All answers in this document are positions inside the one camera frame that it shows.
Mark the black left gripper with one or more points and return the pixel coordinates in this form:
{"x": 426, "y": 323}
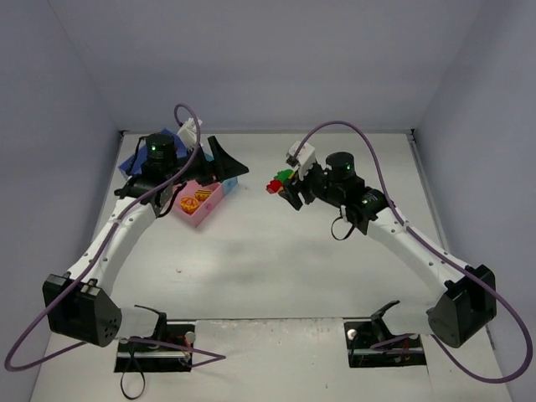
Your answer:
{"x": 205, "y": 163}

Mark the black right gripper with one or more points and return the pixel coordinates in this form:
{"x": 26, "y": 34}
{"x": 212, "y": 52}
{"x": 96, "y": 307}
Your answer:
{"x": 302, "y": 187}

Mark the small red lego brick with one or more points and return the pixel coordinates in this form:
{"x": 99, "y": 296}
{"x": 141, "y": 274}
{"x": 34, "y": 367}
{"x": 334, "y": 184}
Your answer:
{"x": 274, "y": 186}

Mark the green curved lego brick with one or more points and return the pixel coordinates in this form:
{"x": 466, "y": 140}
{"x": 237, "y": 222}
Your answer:
{"x": 283, "y": 175}

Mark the long yellow lego brick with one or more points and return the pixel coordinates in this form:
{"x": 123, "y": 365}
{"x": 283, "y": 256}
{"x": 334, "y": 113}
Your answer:
{"x": 288, "y": 185}

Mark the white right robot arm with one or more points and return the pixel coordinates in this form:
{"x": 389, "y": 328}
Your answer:
{"x": 458, "y": 307}

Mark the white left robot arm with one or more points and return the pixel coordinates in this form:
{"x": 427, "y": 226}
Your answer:
{"x": 78, "y": 303}

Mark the light blue container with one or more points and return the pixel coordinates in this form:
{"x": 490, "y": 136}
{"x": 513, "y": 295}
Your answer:
{"x": 227, "y": 185}

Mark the pink container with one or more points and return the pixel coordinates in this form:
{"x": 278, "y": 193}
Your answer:
{"x": 205, "y": 207}

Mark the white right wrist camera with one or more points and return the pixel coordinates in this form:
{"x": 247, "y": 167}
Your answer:
{"x": 301, "y": 157}

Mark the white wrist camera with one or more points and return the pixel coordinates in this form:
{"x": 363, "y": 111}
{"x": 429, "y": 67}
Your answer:
{"x": 188, "y": 134}
{"x": 301, "y": 157}

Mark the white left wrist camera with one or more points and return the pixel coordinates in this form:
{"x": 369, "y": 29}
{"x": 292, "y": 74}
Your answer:
{"x": 188, "y": 134}

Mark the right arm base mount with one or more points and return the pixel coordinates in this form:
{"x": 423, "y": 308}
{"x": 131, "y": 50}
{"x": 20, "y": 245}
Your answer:
{"x": 370, "y": 345}

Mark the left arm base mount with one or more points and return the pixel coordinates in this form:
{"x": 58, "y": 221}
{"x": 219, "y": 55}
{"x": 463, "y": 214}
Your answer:
{"x": 154, "y": 359}

